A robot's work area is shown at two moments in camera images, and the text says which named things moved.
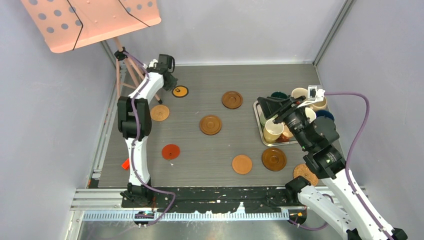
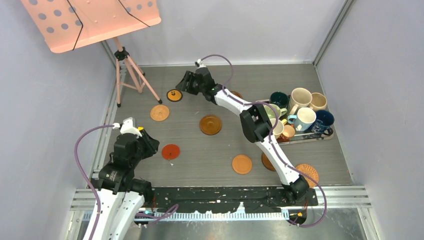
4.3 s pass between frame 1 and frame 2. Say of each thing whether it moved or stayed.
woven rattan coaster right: stayed
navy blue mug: stayed
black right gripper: moved
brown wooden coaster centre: stayed
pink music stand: stayed
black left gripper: moved
